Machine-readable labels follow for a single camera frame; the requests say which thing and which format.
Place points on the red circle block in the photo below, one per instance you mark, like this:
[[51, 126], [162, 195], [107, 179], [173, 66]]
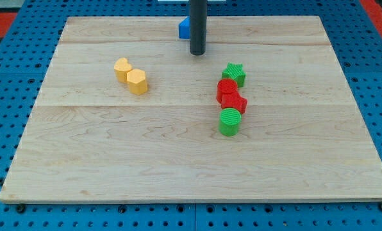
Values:
[[225, 86]]

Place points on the red star block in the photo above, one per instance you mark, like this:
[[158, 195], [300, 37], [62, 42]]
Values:
[[234, 100]]

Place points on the wooden board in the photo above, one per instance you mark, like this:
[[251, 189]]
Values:
[[89, 140]]

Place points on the green star block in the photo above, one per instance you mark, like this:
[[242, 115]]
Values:
[[235, 72]]

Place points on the blue block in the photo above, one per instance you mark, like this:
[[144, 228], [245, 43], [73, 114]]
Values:
[[184, 28]]

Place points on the yellow heart block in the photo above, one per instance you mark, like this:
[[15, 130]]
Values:
[[121, 68]]

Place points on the yellow hexagon block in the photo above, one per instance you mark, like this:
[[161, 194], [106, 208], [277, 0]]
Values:
[[137, 81]]

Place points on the green circle block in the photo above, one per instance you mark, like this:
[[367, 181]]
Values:
[[229, 121]]

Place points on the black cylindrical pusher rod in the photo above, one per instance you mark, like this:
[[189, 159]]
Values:
[[198, 17]]

